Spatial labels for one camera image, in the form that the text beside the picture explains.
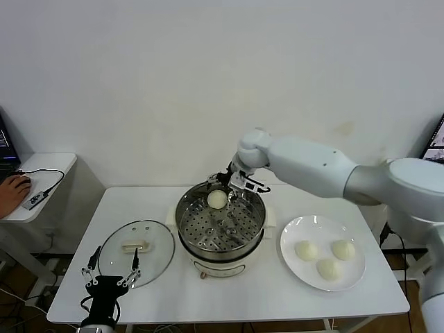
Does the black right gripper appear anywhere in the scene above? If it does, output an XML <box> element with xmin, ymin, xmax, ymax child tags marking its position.
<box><xmin>207</xmin><ymin>160</ymin><xmax>242</xmax><ymax>203</ymax></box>

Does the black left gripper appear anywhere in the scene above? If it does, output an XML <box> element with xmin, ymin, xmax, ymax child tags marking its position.
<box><xmin>81</xmin><ymin>246</ymin><xmax>142</xmax><ymax>325</ymax></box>

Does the white steamed baozi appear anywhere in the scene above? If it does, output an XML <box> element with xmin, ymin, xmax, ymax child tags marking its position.
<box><xmin>331</xmin><ymin>239</ymin><xmax>357</xmax><ymax>261</ymax></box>
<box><xmin>207</xmin><ymin>189</ymin><xmax>229</xmax><ymax>210</ymax></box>
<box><xmin>316</xmin><ymin>258</ymin><xmax>343</xmax><ymax>280</ymax></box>
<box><xmin>294</xmin><ymin>241</ymin><xmax>319</xmax><ymax>262</ymax></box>

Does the round glass pot lid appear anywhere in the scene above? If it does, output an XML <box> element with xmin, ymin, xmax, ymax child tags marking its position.
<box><xmin>98</xmin><ymin>220</ymin><xmax>176</xmax><ymax>289</ymax></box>

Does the perforated steel steamer basket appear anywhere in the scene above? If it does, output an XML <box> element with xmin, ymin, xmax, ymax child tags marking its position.
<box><xmin>175</xmin><ymin>179</ymin><xmax>268</xmax><ymax>259</ymax></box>

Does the person's bare hand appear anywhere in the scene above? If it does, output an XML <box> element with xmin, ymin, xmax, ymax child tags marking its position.
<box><xmin>0</xmin><ymin>174</ymin><xmax>33</xmax><ymax>219</ymax></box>

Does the cream electric cooking pot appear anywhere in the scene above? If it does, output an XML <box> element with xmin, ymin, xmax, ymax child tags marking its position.
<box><xmin>166</xmin><ymin>206</ymin><xmax>278</xmax><ymax>280</ymax></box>

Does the grey usb hub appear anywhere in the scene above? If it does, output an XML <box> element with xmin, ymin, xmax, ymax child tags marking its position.
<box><xmin>23</xmin><ymin>190</ymin><xmax>49</xmax><ymax>210</ymax></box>

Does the round white plate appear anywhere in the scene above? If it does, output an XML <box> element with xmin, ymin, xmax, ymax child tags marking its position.
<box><xmin>280</xmin><ymin>215</ymin><xmax>367</xmax><ymax>291</ymax></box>

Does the white side desk with hub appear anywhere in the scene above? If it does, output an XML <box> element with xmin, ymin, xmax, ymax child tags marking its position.
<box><xmin>0</xmin><ymin>153</ymin><xmax>79</xmax><ymax>289</ymax></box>

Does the black laptop with dark screen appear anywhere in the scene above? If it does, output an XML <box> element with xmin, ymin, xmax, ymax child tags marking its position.
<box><xmin>0</xmin><ymin>105</ymin><xmax>22</xmax><ymax>181</ymax></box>

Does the white side desk with label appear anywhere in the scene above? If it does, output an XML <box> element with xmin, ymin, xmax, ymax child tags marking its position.
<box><xmin>379</xmin><ymin>157</ymin><xmax>434</xmax><ymax>301</ymax></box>

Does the grey laptop with pink screen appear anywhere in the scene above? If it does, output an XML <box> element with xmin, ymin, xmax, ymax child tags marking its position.
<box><xmin>419</xmin><ymin>112</ymin><xmax>444</xmax><ymax>160</ymax></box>

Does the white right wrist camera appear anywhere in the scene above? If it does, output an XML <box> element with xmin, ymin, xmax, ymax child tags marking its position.
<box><xmin>228</xmin><ymin>169</ymin><xmax>261</xmax><ymax>194</ymax></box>

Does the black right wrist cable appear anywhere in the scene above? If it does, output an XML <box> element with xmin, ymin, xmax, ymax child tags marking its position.
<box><xmin>249</xmin><ymin>178</ymin><xmax>272</xmax><ymax>194</ymax></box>

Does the black usb hub cable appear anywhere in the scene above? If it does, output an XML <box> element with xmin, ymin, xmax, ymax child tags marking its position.
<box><xmin>17</xmin><ymin>169</ymin><xmax>66</xmax><ymax>196</ymax></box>

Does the black cable with inline adapter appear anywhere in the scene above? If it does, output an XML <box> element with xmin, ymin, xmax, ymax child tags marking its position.
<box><xmin>379</xmin><ymin>223</ymin><xmax>411</xmax><ymax>282</ymax></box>

